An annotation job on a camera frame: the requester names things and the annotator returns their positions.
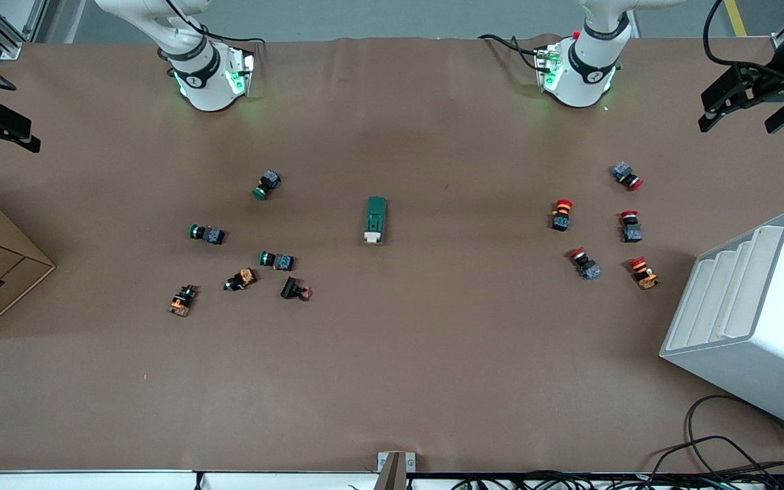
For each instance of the metal table edge bracket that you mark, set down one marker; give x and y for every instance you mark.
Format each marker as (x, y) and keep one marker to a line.
(395, 469)

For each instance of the green push button switch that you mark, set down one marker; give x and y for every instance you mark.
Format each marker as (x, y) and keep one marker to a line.
(267, 184)
(280, 261)
(208, 235)

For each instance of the white table edge rail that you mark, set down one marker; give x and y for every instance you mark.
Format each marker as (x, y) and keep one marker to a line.
(92, 480)

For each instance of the brown paper table cover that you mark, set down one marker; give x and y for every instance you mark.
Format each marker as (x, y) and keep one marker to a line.
(433, 354)

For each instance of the green load switch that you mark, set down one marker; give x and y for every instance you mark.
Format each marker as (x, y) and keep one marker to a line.
(375, 218)

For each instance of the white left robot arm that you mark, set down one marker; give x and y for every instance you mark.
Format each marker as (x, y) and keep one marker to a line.
(586, 75)

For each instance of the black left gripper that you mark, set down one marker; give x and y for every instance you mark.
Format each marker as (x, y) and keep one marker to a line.
(768, 76)

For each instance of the red mushroom button black block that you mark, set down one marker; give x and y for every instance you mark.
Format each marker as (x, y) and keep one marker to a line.
(561, 216)

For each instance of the white stepped storage bin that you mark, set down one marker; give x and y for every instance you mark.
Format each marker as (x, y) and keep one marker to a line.
(773, 340)

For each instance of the black switch with red block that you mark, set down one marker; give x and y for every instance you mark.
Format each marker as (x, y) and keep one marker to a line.
(291, 288)

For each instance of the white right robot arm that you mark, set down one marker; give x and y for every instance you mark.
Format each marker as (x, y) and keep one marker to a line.
(205, 82)

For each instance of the black orange selector switch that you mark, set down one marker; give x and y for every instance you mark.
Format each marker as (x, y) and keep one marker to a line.
(242, 279)
(182, 301)

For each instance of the red mushroom button orange block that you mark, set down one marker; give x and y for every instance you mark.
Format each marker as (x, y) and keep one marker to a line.
(644, 273)

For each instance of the red mushroom button grey block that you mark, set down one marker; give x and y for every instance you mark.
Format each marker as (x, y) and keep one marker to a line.
(627, 175)
(631, 228)
(586, 264)

